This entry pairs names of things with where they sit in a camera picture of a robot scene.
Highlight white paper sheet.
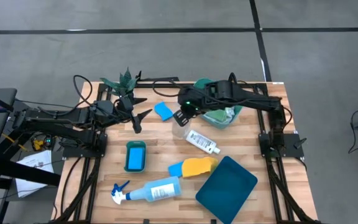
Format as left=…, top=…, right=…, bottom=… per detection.
left=14, top=149, right=55, bottom=198

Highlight white tube bottle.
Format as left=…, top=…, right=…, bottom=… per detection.
left=185, top=129, right=221, bottom=155

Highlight blue sponge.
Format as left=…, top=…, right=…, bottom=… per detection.
left=127, top=147, right=145, bottom=170
left=154, top=101, right=174, bottom=122
left=168, top=161, right=185, bottom=178

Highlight snake plant in white pot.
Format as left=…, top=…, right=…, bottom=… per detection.
left=100, top=67, right=140, bottom=98

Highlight black bar bracket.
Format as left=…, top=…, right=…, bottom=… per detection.
left=141, top=77, right=180, bottom=83

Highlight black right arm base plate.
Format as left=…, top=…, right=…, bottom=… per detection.
left=258, top=133, right=305, bottom=159

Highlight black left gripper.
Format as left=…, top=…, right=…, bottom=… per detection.
left=114, top=95, right=153, bottom=134

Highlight blue spray bottle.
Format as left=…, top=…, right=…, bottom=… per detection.
left=110, top=176, right=182, bottom=205

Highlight dark blue plastic bin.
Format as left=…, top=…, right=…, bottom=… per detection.
left=195, top=155, right=259, bottom=224

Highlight yellow cloth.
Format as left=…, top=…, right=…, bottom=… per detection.
left=181, top=156, right=219, bottom=179

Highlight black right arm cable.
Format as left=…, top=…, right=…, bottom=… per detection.
left=152, top=80, right=198, bottom=98

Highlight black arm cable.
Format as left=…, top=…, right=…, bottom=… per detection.
left=152, top=80, right=198, bottom=98
left=72, top=74, right=93, bottom=108

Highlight small green plastic tray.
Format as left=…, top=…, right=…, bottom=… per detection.
left=124, top=140, right=147, bottom=174

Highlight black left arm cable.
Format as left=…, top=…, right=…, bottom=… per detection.
left=72, top=74, right=93, bottom=108

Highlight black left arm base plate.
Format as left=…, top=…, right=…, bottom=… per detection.
left=62, top=133, right=108, bottom=159

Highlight large green plastic basket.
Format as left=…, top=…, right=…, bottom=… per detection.
left=194, top=77, right=244, bottom=130

